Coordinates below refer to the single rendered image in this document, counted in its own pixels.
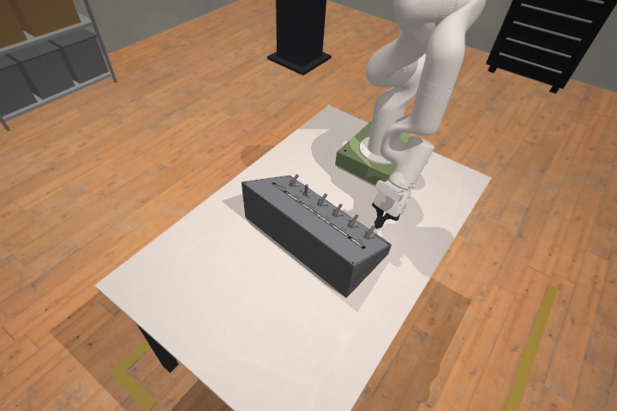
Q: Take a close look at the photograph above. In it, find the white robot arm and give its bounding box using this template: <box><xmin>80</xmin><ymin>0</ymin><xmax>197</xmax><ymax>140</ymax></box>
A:
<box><xmin>360</xmin><ymin>0</ymin><xmax>486</xmax><ymax>202</ymax></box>

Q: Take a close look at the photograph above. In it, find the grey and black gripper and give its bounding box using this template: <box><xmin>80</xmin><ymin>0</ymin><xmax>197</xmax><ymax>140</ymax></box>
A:
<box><xmin>372</xmin><ymin>184</ymin><xmax>411</xmax><ymax>229</ymax></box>

